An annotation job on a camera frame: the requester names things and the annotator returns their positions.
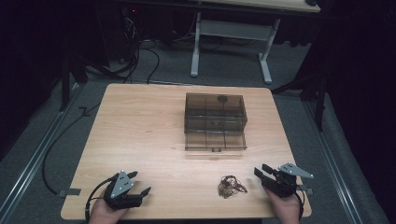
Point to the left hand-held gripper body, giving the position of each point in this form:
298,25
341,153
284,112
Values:
122,189

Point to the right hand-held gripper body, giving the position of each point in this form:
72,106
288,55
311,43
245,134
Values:
285,180

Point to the smoky transparent drawer box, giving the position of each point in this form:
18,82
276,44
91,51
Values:
214,111

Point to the person's right hand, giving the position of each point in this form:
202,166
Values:
285,208

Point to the person's left hand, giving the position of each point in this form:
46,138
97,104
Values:
106,213

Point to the grey tape strip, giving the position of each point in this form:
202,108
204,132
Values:
69,192
308,189

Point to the black metal stand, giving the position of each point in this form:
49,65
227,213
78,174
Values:
311,93
70,77

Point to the aluminium floor rail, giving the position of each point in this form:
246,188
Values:
333,158
35,152

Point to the white metal desk frame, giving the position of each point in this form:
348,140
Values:
232,40

